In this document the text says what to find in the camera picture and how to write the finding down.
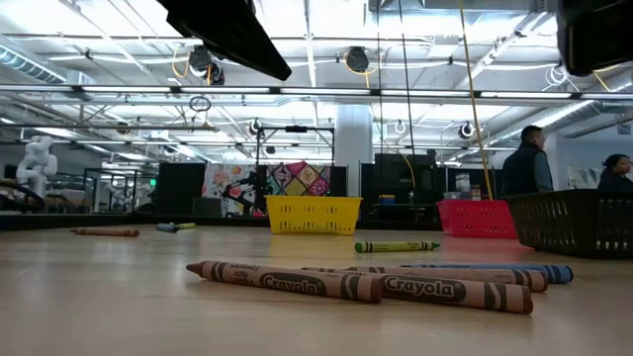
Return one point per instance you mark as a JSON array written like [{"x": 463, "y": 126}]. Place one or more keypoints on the white wall poster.
[{"x": 583, "y": 178}]

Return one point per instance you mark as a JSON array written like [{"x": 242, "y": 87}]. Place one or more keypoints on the person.
[
  {"x": 615, "y": 180},
  {"x": 524, "y": 168}
]

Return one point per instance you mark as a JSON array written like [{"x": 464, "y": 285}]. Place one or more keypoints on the black plastic basket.
[{"x": 569, "y": 222}]

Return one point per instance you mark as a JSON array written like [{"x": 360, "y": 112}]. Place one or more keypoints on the black aluminium table frame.
[{"x": 222, "y": 221}]

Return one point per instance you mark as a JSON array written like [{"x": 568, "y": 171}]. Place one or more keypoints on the yellow plastic basket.
[{"x": 311, "y": 215}]

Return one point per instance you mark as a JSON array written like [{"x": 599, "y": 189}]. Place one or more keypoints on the small blue box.
[{"x": 387, "y": 199}]

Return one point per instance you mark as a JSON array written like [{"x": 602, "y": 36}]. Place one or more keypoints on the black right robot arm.
[{"x": 598, "y": 29}]

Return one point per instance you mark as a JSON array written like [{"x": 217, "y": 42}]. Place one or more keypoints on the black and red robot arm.
[{"x": 242, "y": 190}]

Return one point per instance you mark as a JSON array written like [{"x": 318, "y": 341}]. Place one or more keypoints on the black partition panel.
[
  {"x": 180, "y": 188},
  {"x": 497, "y": 183}
]

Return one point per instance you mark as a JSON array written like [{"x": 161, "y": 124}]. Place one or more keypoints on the black camera rig frame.
[{"x": 296, "y": 128}]

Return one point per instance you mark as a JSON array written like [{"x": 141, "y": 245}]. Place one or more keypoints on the blue Crayola crayon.
[
  {"x": 167, "y": 228},
  {"x": 554, "y": 273}
]

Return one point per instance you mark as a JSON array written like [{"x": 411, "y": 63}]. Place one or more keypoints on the floral patterned cloth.
[{"x": 217, "y": 183}]

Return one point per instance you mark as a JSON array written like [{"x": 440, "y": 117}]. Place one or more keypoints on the long ceiling light strip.
[{"x": 123, "y": 89}]

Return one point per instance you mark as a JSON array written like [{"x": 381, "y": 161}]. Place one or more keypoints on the white humanoid robot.
[{"x": 37, "y": 163}]

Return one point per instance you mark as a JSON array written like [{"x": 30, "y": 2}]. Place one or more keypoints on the white stacked containers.
[{"x": 465, "y": 185}]

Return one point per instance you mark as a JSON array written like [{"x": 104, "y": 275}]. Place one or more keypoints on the ribbed ceiling air duct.
[{"x": 25, "y": 62}]

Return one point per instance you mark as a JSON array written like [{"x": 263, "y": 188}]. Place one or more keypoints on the green Crayola crayon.
[
  {"x": 395, "y": 246},
  {"x": 187, "y": 226}
]

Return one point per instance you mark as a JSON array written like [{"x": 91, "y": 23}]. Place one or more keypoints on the black speaker box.
[{"x": 206, "y": 207}]

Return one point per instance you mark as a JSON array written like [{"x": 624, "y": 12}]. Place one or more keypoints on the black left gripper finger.
[{"x": 227, "y": 34}]

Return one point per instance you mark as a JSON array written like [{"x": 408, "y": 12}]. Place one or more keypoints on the brown Crayola crayon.
[
  {"x": 494, "y": 278},
  {"x": 297, "y": 284},
  {"x": 106, "y": 231},
  {"x": 445, "y": 292}
]

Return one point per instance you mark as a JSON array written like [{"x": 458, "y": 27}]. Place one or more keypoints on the red plastic basket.
[{"x": 475, "y": 220}]

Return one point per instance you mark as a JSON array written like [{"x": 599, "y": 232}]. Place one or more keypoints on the black cabinet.
[{"x": 395, "y": 173}]

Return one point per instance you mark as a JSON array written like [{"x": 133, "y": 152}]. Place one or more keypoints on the colourful patchwork quilt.
[{"x": 301, "y": 180}]

